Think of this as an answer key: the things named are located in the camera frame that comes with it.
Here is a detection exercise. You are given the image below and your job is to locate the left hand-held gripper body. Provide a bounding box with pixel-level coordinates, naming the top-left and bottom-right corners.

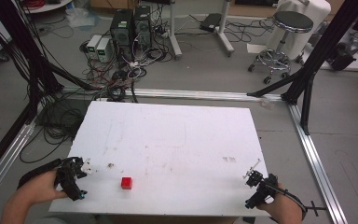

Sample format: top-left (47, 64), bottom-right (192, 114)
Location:
top-left (55, 156), bottom-right (89, 202)

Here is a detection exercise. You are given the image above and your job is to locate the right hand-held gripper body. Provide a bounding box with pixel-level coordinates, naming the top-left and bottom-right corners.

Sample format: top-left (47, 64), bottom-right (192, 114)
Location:
top-left (244, 170), bottom-right (282, 210)

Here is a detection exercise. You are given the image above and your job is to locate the red cube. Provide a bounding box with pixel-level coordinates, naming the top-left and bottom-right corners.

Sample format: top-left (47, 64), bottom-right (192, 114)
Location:
top-left (120, 176), bottom-right (134, 190)

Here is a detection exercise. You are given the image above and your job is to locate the person's right hand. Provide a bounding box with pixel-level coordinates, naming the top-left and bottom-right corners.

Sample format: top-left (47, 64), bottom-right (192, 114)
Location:
top-left (256, 182), bottom-right (304, 224)

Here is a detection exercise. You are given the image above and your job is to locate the person's left hand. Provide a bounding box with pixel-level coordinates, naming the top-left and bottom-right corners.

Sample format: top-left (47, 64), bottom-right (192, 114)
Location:
top-left (21, 169), bottom-right (70, 207)

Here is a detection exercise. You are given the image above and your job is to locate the white power supply box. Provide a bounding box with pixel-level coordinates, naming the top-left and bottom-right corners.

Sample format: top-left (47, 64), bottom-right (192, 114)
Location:
top-left (95, 36), bottom-right (112, 63)
top-left (86, 34), bottom-right (103, 61)

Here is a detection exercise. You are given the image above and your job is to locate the white desk leg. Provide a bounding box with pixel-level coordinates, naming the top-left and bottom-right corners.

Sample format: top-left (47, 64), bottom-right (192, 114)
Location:
top-left (214, 0), bottom-right (236, 58)
top-left (167, 0), bottom-right (184, 61)

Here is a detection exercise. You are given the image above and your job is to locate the large black computer tower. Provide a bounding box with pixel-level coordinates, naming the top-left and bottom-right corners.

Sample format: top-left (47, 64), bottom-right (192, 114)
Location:
top-left (109, 8), bottom-right (135, 62)

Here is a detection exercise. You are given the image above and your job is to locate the black device on floor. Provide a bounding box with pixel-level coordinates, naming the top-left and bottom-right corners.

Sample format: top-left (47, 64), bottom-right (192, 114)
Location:
top-left (326, 39), bottom-right (358, 72)

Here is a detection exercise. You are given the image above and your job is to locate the clear plastic bag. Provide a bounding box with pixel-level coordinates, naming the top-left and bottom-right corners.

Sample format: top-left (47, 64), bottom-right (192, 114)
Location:
top-left (64, 3), bottom-right (102, 30)

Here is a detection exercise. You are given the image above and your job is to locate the slim black computer tower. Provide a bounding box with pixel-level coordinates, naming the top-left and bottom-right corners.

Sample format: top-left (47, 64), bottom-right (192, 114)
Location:
top-left (132, 5), bottom-right (153, 50)

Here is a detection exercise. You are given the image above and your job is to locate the black round stool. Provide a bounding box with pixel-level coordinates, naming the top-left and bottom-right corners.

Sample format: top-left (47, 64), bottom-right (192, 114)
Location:
top-left (247, 10), bottom-right (315, 86)

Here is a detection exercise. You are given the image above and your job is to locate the flat black box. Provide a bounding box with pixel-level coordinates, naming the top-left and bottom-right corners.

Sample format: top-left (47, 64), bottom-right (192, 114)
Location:
top-left (199, 12), bottom-right (223, 34)

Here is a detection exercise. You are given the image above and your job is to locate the white round table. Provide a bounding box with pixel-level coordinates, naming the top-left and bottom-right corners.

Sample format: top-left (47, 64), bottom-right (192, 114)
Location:
top-left (21, 0), bottom-right (75, 15)

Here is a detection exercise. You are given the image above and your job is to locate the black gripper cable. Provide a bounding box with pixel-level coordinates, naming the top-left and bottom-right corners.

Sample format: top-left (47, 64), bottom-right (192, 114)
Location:
top-left (262, 182), bottom-right (328, 221)

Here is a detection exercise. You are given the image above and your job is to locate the black wrist strap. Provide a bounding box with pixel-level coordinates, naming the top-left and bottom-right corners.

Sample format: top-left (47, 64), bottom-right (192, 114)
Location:
top-left (16, 158), bottom-right (62, 189)

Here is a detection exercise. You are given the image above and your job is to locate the pile of black cables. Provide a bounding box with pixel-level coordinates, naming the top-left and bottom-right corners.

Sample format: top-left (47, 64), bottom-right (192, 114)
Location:
top-left (19, 98), bottom-right (90, 165)

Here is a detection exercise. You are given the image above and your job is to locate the aluminium floor rail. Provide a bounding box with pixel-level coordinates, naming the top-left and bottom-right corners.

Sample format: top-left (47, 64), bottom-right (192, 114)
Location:
top-left (0, 121), bottom-right (37, 210)
top-left (61, 86), bottom-right (284, 103)
top-left (288, 103), bottom-right (350, 224)

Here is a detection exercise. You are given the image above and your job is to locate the black frame strut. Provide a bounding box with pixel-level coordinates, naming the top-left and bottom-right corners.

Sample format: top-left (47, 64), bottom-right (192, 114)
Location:
top-left (299, 72), bottom-right (316, 136)

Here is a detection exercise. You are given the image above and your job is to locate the black frame brace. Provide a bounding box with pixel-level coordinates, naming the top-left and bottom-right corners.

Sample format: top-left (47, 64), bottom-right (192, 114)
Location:
top-left (246, 68), bottom-right (303, 98)

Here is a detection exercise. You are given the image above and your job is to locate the tangle of floor cables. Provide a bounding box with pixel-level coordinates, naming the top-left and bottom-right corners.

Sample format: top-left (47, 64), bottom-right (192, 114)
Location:
top-left (79, 6), bottom-right (175, 104)

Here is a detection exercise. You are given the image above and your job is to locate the black frame post with cables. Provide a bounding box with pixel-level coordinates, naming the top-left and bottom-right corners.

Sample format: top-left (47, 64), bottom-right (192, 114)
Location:
top-left (0, 0), bottom-right (101, 125)

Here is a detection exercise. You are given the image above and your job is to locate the coil of red cable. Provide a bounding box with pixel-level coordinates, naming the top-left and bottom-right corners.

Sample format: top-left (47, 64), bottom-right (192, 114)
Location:
top-left (22, 0), bottom-right (47, 9)

